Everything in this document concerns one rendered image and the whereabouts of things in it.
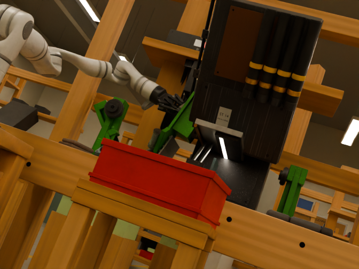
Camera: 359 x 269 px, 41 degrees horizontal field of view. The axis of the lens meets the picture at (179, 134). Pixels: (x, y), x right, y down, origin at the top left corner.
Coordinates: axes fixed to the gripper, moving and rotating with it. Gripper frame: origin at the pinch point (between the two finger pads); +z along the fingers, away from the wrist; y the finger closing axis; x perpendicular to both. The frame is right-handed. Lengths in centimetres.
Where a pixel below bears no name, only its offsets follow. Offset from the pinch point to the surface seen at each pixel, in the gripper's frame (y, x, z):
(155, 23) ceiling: 640, 308, -365
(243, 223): -44, -8, 47
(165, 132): -20.2, -2.5, 4.3
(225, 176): -6.2, 10.9, 28.1
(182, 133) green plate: -15.1, -2.2, 8.8
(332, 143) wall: 913, 491, 47
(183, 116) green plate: -11.0, -6.1, 5.1
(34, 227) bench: -36, 73, -34
